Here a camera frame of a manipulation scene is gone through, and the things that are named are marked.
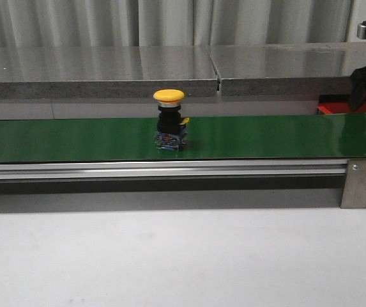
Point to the green conveyor belt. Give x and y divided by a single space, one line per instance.
133 139

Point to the grey stone shelf slab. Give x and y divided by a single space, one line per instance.
304 69
105 72

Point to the aluminium conveyor frame rail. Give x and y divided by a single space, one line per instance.
168 169

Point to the steel conveyor support bracket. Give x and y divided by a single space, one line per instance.
354 191

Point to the grey pleated curtain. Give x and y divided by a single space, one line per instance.
170 23

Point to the grey stone shelf right slab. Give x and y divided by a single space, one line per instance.
304 69

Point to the grey stone shelf left slab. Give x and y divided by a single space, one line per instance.
105 72

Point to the yellow mushroom push button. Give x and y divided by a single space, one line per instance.
171 126

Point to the red plastic bin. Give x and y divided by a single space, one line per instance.
336 104

